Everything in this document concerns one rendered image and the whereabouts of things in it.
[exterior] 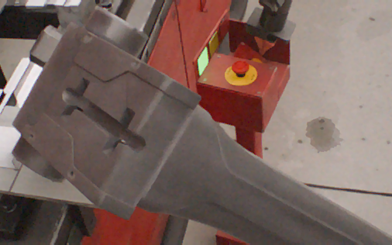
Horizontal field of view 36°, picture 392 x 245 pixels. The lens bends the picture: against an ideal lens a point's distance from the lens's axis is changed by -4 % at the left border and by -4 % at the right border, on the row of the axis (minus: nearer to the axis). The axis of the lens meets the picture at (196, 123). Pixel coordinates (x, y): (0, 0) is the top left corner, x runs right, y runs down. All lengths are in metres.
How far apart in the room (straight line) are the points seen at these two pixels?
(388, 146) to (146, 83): 2.03
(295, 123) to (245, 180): 2.02
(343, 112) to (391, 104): 0.20
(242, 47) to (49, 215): 0.67
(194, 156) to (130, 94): 0.05
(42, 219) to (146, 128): 0.82
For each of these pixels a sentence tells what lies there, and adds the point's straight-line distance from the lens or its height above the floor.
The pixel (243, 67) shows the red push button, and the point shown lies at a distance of 1.39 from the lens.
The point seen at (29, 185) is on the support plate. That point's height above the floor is 1.00.
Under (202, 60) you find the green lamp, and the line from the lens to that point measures 1.41.
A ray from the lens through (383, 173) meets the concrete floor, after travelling 2.24.
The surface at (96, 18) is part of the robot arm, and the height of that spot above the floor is 1.52.
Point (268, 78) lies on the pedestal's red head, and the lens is 1.41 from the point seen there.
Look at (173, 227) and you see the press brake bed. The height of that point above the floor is 0.05.
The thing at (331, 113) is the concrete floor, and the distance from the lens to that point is 2.41.
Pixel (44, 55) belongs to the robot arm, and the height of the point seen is 1.24.
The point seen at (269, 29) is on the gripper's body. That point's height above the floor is 0.87.
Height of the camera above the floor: 1.75
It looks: 47 degrees down
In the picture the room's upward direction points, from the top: 9 degrees counter-clockwise
